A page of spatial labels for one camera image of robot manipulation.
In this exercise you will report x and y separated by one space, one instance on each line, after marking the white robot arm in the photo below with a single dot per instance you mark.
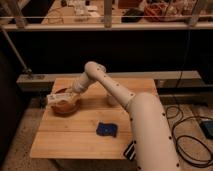
152 138

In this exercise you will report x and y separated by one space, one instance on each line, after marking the brown ceramic bowl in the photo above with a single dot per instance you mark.
68 105

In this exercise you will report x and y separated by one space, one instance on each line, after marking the blue crumpled cloth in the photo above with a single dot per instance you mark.
107 129

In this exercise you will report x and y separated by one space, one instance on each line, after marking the wooden table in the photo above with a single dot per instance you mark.
74 136

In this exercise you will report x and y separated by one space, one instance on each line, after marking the black rectangular box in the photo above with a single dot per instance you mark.
129 152

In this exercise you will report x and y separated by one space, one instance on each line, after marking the metal diagonal rod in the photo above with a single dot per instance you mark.
26 69

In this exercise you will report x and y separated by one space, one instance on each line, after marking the dark power adapter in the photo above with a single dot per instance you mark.
207 128

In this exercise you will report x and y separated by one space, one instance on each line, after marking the grey metal rail frame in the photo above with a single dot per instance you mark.
90 15

